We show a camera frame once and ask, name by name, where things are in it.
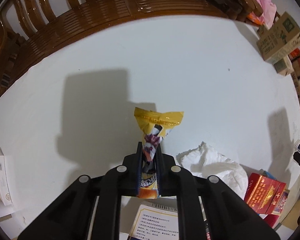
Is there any red cigarette box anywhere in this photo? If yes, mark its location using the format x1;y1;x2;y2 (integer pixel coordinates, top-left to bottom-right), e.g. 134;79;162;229
244;173;289;216

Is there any white tissue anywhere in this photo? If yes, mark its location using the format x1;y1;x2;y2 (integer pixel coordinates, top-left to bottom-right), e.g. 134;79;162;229
176;142;248;199

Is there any blue white medicine box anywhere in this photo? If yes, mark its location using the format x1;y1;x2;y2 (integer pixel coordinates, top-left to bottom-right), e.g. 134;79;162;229
127;202;179;240

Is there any yellow snack wrapper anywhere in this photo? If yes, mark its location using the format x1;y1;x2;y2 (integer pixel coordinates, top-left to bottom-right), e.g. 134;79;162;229
134;107;184;199

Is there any small beige carton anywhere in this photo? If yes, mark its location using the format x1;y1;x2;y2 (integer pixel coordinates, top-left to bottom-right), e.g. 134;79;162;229
274;55;294;76

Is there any white-top wooden coffee table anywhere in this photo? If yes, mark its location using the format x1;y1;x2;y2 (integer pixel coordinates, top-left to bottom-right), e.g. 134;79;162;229
0;16;300;239

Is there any tall green carton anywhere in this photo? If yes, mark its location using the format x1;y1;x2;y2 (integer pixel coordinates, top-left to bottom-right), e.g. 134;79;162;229
257;12;300;64

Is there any long wooden bench sofa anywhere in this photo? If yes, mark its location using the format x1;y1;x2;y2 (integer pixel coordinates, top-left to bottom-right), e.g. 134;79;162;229
0;0;225;96

